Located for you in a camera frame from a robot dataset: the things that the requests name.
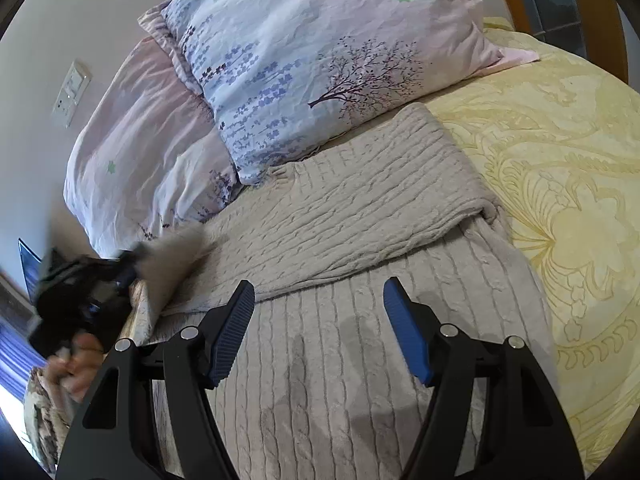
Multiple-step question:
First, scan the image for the dark screen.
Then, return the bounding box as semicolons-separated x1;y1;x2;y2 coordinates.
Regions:
18;238;46;306

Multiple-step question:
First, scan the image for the pink floral pillow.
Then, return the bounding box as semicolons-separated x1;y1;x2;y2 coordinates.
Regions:
63;35;241;258

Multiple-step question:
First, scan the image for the person's left hand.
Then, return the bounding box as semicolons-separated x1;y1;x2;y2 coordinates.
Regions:
46;332;108;403

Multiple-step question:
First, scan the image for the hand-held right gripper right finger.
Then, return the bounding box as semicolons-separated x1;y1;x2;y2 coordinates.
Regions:
382;277;586;480

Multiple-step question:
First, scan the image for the blue floral tree print pillow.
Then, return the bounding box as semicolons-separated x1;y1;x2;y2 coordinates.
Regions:
137;0;541;186

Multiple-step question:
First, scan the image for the patterned beige blanket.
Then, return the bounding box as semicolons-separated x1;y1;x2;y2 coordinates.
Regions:
25;365;73;476

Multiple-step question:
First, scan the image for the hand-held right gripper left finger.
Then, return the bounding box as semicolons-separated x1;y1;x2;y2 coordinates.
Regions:
56;280;256;480

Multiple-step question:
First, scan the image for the yellow floral bedspread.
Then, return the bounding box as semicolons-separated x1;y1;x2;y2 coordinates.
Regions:
427;16;640;476

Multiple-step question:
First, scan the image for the wooden headboard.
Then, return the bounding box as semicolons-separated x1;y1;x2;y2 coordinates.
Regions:
487;0;632;83

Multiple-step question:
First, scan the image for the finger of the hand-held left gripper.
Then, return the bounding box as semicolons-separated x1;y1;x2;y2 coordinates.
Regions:
102;251;140;301

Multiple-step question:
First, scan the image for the beige cable knit sweater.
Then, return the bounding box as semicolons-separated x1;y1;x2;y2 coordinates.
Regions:
117;102;556;480

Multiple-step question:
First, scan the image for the white wall switch plate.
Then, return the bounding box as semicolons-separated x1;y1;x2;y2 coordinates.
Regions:
52;61;93;129

